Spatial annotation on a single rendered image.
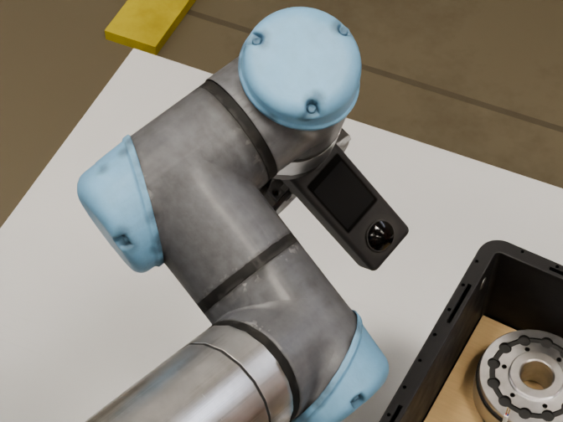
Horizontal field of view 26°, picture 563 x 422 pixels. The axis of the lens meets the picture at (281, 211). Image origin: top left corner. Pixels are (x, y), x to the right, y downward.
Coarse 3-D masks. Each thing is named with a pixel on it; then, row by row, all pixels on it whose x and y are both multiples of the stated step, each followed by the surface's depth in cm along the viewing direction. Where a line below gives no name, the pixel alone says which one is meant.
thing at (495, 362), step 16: (512, 336) 110; (528, 336) 110; (544, 336) 110; (496, 352) 109; (512, 352) 109; (544, 352) 109; (560, 352) 110; (480, 368) 108; (496, 368) 108; (480, 384) 107; (496, 384) 108; (496, 400) 106; (512, 400) 106; (528, 400) 106; (560, 400) 106; (512, 416) 105; (528, 416) 106; (544, 416) 106; (560, 416) 105
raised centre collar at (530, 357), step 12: (516, 360) 108; (528, 360) 108; (540, 360) 108; (552, 360) 108; (516, 372) 108; (552, 372) 108; (516, 384) 107; (552, 384) 107; (528, 396) 106; (540, 396) 106; (552, 396) 106
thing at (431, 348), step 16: (496, 240) 109; (480, 256) 108; (496, 256) 108; (512, 256) 108; (528, 256) 108; (480, 272) 107; (544, 272) 107; (560, 272) 107; (464, 288) 105; (448, 304) 104; (464, 304) 104; (448, 320) 105; (432, 336) 102; (448, 336) 103; (432, 352) 102; (416, 368) 101; (400, 384) 100; (416, 384) 100; (400, 400) 99; (384, 416) 98; (400, 416) 98
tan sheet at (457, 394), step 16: (480, 320) 115; (480, 336) 114; (496, 336) 114; (464, 352) 113; (480, 352) 113; (464, 368) 112; (448, 384) 111; (464, 384) 111; (528, 384) 111; (448, 400) 110; (464, 400) 110; (432, 416) 109; (448, 416) 109; (464, 416) 109; (480, 416) 109
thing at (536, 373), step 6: (528, 366) 109; (534, 366) 109; (540, 366) 109; (522, 372) 109; (528, 372) 110; (534, 372) 110; (540, 372) 110; (546, 372) 109; (522, 378) 111; (528, 378) 111; (534, 378) 111; (540, 378) 110; (546, 378) 109; (540, 384) 111; (546, 384) 110
